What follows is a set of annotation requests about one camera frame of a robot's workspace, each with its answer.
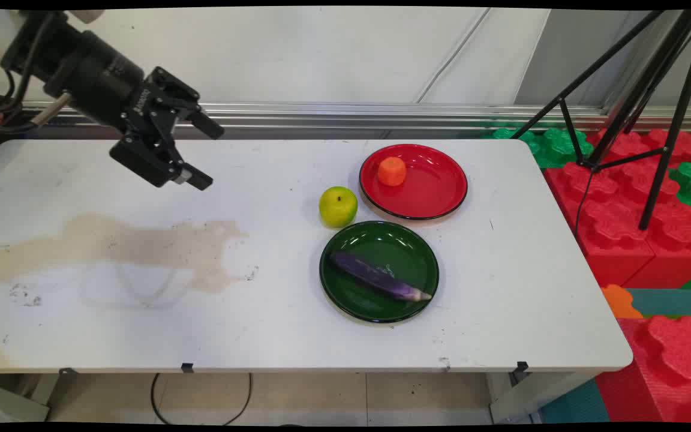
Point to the aluminium wall rail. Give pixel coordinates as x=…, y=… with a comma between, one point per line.
x=351, y=114

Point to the black tripod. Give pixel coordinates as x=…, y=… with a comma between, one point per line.
x=674, y=132

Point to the orange foam piece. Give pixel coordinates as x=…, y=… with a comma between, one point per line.
x=620, y=302

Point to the teal foam mat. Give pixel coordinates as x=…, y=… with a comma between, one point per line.
x=672, y=302

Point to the large red foam block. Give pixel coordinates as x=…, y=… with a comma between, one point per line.
x=621, y=234
x=669, y=366

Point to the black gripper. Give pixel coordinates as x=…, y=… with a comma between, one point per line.
x=152, y=108

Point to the purple toy eggplant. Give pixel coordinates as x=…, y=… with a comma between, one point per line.
x=375, y=277

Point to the white table leg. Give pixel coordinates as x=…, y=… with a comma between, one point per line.
x=9, y=405
x=531, y=399

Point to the green toy apple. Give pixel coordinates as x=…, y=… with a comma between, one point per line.
x=338, y=207

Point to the red plate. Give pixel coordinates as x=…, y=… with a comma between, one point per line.
x=435, y=186

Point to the black table bracket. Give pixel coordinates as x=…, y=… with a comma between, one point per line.
x=187, y=367
x=68, y=371
x=520, y=370

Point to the green plate with white print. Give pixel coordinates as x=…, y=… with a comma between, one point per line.
x=381, y=246

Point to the orange toy fruit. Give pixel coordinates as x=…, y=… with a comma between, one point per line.
x=392, y=171

